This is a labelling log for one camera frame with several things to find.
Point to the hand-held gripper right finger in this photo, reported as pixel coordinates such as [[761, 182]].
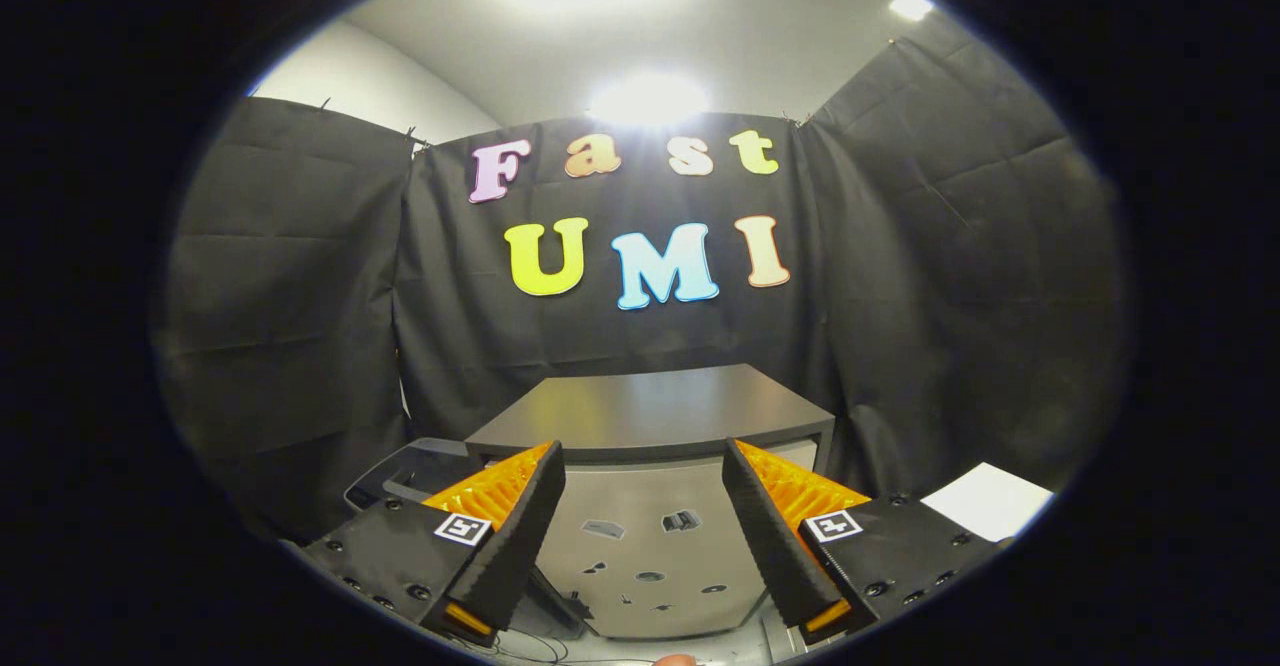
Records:
[[770, 536]]

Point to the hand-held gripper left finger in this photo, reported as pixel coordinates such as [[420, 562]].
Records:
[[515, 536]]

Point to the grey cabinet with dark top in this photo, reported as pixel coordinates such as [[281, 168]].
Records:
[[650, 406]]

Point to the white paper sheet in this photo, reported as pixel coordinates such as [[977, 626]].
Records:
[[990, 501]]

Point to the black backdrop cloth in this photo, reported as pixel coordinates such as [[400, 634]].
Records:
[[300, 276]]

